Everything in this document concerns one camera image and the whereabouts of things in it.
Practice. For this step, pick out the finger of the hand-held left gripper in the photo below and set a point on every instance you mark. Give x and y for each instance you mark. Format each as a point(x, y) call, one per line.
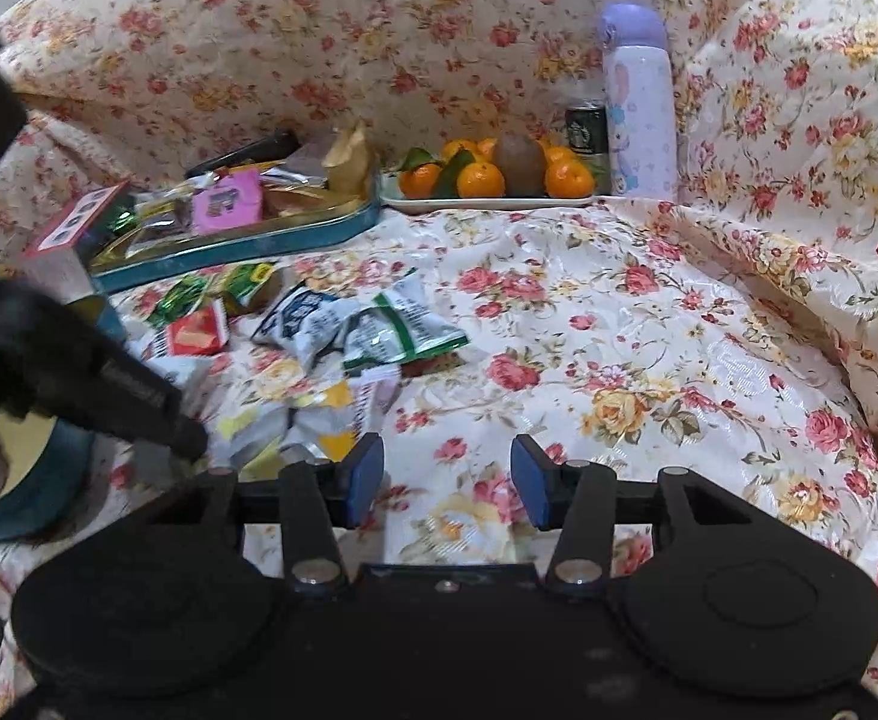
point(180, 427)

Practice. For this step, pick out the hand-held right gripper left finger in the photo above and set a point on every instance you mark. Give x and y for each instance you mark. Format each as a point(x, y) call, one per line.
point(367, 476)

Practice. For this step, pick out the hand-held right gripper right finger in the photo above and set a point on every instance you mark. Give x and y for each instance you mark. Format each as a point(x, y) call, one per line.
point(529, 484)

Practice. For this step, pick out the yellow white snack packet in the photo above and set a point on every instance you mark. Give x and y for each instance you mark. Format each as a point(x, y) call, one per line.
point(247, 431)
point(326, 420)

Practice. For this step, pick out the white pink-print snack packet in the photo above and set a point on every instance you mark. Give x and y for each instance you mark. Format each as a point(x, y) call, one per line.
point(375, 390)

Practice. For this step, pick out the red snack packet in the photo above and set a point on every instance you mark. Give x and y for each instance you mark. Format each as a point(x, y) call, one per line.
point(195, 334)

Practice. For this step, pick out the small green candy packet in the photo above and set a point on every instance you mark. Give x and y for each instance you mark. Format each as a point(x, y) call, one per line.
point(180, 300)

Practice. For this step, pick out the teal tin box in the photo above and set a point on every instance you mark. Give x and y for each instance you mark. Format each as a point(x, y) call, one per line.
point(41, 495)

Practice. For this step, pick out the green white snack packet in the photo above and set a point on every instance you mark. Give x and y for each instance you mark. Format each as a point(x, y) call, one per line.
point(401, 322)

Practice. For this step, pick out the pile of assorted wrapped snacks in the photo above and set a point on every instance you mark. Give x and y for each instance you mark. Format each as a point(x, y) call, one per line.
point(153, 229)

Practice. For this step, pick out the teal tin tray of snacks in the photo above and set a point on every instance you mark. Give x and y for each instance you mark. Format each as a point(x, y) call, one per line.
point(259, 247)

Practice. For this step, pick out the pink cardboard box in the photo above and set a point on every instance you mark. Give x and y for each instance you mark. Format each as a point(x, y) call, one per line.
point(71, 225)

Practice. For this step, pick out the green yellow snack packet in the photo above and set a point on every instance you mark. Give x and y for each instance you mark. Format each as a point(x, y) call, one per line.
point(251, 285)

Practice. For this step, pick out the dark blue white snack packet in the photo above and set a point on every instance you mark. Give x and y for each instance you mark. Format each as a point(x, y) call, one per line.
point(296, 315)

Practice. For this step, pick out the pink snack packet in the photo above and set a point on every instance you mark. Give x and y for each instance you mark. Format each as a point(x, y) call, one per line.
point(225, 202)

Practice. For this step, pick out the white fruit tray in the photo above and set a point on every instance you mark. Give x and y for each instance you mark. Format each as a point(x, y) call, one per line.
point(484, 203)

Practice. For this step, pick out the long black snack packet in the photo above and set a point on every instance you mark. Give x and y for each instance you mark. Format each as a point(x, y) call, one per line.
point(251, 150)

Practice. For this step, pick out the pile of mandarin oranges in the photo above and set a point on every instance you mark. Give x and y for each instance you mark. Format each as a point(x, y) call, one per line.
point(480, 180)

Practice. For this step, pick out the tan paper-wrapped pastry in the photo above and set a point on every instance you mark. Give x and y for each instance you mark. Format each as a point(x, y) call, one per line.
point(349, 161)

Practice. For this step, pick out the brown kiwi fruit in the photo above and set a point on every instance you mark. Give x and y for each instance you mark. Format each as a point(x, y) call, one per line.
point(520, 161)

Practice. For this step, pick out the dark green coffee can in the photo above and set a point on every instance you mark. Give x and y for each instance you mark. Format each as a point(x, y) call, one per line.
point(587, 135)

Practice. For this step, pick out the purple cartoon thermos bottle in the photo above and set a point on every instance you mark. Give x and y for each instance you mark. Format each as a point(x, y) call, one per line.
point(637, 90)

